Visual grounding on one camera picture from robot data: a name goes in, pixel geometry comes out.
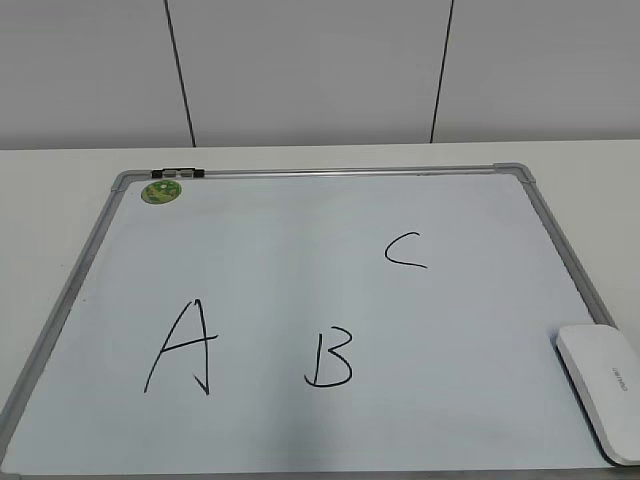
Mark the white rectangular board eraser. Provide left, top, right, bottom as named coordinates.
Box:
left=556, top=324, right=639, bottom=466

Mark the round green magnet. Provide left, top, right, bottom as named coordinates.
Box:
left=141, top=180, right=182, bottom=205

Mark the white board with grey frame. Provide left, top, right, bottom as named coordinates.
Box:
left=1, top=163, right=639, bottom=479

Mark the black and silver frame clip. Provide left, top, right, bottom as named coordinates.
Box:
left=151, top=168, right=205, bottom=179

